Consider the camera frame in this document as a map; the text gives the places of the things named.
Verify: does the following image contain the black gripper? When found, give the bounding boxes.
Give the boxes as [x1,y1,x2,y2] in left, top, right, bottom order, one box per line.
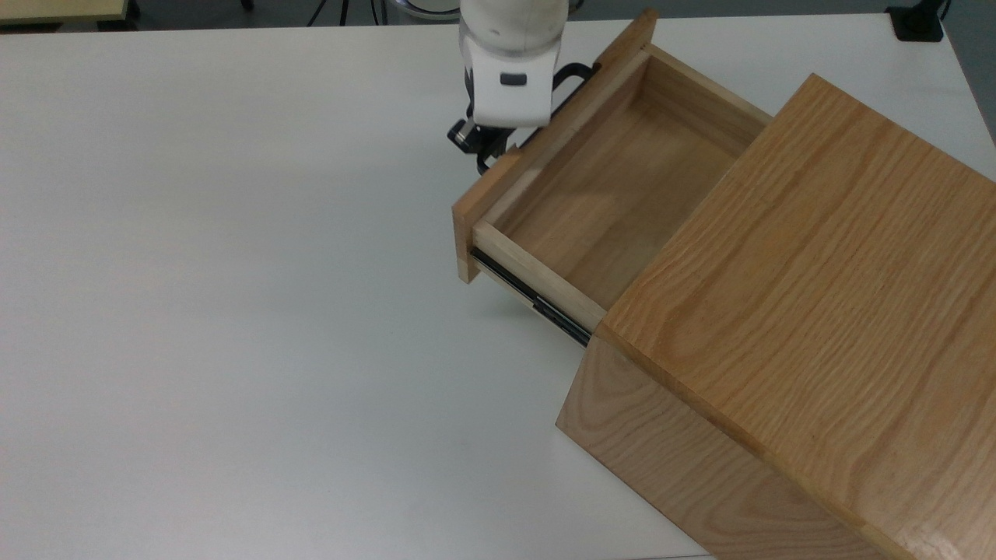
[446,68,520,174]

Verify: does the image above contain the black metal drawer handle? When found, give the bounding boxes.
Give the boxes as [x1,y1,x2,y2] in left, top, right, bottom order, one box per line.
[517,61,602,153]

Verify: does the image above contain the black metal drawer slide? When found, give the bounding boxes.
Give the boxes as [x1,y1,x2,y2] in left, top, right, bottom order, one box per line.
[468,247,594,348]

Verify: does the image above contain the oak wooden drawer cabinet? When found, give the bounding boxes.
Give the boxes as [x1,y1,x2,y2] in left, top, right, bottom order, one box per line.
[556,73,996,560]

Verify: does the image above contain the black tripod legs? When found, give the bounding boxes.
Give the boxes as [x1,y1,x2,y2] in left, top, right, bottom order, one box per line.
[305,0,353,27]

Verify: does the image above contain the beige wooden desk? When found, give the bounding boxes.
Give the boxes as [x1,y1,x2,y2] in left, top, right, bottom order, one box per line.
[0,0,130,26]

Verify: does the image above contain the black table clamp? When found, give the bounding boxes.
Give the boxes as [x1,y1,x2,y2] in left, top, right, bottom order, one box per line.
[885,0,947,43]

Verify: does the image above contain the silver robot base ring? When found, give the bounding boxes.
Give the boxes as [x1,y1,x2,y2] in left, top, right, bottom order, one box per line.
[386,0,462,21]

